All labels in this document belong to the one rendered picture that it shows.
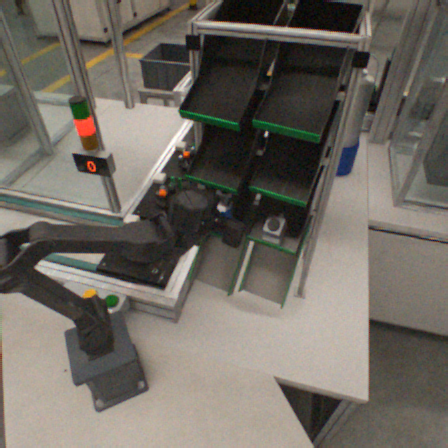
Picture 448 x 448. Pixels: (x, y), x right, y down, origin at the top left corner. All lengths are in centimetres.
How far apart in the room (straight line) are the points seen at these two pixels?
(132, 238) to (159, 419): 55
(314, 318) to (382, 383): 102
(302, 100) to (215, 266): 54
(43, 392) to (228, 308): 58
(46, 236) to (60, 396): 62
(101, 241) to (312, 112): 46
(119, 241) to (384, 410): 171
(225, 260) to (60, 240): 55
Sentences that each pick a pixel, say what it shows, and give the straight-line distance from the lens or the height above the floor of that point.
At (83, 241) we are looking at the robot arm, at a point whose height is 142.
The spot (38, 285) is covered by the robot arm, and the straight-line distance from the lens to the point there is 71.
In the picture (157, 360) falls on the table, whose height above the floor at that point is 86.
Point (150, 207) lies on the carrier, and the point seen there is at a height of 97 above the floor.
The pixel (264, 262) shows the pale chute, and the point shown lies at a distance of 104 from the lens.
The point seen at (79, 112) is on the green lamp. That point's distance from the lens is 111.
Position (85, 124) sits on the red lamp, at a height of 135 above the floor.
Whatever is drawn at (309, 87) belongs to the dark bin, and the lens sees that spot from 77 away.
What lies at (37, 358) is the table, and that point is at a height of 86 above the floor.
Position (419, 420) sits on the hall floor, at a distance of 215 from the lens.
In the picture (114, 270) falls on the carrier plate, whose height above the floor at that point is 97.
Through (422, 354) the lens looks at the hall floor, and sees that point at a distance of 232.
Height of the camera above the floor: 186
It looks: 45 degrees down
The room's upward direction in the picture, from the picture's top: straight up
